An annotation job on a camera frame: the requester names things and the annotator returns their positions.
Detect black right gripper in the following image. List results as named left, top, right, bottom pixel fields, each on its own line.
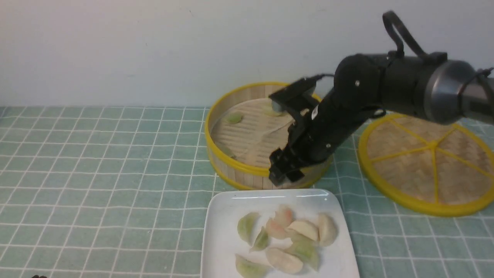
left=268, top=87, right=386, bottom=184

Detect green dumpling steamer back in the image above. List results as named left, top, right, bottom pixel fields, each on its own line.
left=262, top=102, right=285, bottom=117

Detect green dumpling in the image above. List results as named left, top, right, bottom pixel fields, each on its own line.
left=223, top=112, right=244, bottom=125

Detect white dumpling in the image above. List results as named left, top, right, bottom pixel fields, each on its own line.
left=318, top=213, right=338, bottom=246

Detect pink dumpling plate top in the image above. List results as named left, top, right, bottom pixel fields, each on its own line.
left=274, top=204, right=294, bottom=228

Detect white pink dumpling plate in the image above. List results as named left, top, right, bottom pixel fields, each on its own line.
left=286, top=220, right=319, bottom=242

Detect green dumpling plate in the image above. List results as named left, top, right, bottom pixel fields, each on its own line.
left=284, top=241, right=320, bottom=271
left=237, top=212, right=260, bottom=245
left=235, top=254, right=271, bottom=278
left=249, top=226, right=269, bottom=252

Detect pink dumpling plate bottom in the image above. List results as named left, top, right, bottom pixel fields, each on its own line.
left=265, top=247, right=304, bottom=275

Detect green dumpling plate bottom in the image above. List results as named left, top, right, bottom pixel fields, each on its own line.
left=235, top=254, right=271, bottom=278

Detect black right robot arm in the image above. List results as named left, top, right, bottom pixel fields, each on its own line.
left=268, top=53, right=493, bottom=185

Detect white square plate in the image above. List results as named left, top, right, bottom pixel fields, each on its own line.
left=200, top=189, right=360, bottom=278

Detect yellow rimmed bamboo steamer lid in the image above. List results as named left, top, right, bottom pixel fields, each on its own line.
left=357, top=114, right=494, bottom=217

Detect yellow rimmed bamboo steamer basket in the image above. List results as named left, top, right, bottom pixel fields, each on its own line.
left=205, top=81, right=332, bottom=190

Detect green checked tablecloth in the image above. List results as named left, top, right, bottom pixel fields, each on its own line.
left=0, top=106, right=493, bottom=278

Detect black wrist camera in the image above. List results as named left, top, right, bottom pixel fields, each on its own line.
left=269, top=77, right=319, bottom=122

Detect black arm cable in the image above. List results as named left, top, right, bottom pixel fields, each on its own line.
left=382, top=10, right=448, bottom=64

